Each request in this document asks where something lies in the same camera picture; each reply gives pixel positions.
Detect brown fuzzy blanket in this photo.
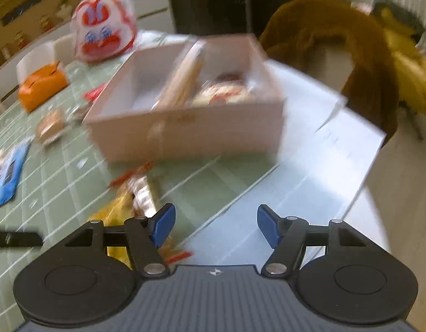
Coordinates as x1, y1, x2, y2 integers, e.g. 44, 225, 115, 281
259, 0, 399, 141

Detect orange tissue pack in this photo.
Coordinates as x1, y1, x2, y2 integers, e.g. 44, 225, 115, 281
18, 61, 69, 113

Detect blue snack packet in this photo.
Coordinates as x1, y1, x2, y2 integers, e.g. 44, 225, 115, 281
0, 137, 33, 207

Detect long biscuit roll pack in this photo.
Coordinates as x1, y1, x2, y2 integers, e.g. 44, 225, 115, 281
153, 40, 207, 110

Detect square cracker stack pack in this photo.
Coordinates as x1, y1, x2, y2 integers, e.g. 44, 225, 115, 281
109, 161, 157, 218

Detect pink cardboard box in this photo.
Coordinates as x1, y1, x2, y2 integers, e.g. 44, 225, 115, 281
84, 35, 285, 162

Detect round rice cracker pack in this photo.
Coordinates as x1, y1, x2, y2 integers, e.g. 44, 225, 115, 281
192, 72, 256, 107

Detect round bread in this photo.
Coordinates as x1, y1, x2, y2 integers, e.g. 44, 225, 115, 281
35, 108, 67, 146

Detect red snack packet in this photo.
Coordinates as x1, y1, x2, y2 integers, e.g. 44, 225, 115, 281
82, 83, 106, 103

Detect yellow snack packets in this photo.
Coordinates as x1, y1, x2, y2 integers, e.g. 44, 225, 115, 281
88, 190, 194, 271

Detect white paper sheet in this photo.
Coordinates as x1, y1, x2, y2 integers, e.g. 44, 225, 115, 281
186, 60, 389, 267

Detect yellow armchair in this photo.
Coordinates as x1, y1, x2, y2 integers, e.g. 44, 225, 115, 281
369, 0, 426, 119

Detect green checkered tablecloth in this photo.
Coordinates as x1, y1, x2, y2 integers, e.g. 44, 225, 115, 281
0, 51, 280, 332

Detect beige dining chair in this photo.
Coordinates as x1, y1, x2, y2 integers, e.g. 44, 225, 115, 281
16, 41, 57, 87

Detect rabbit face plastic bag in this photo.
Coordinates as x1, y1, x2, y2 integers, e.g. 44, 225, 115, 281
70, 0, 138, 63

